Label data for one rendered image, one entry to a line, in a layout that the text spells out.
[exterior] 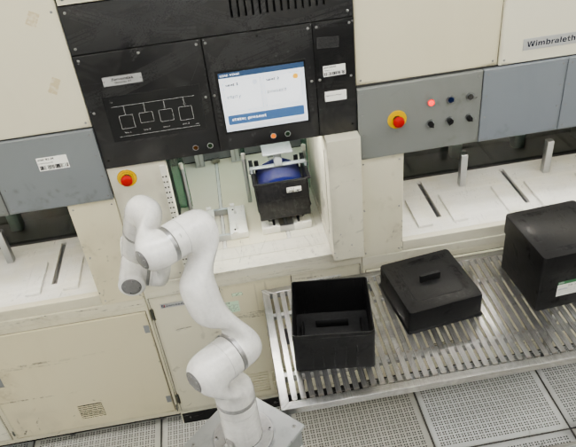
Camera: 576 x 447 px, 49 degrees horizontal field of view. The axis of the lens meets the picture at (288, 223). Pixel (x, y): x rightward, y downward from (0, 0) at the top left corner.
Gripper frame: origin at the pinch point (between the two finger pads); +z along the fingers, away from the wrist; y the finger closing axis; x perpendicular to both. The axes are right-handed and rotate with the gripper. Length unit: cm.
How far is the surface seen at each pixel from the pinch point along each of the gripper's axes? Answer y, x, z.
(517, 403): 147, -120, -13
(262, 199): 46, -15, 29
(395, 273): 91, -34, -8
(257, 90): 48, 41, 9
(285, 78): 58, 43, 9
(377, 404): 85, -120, 0
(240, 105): 42, 36, 9
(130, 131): 5.0, 32.7, 8.8
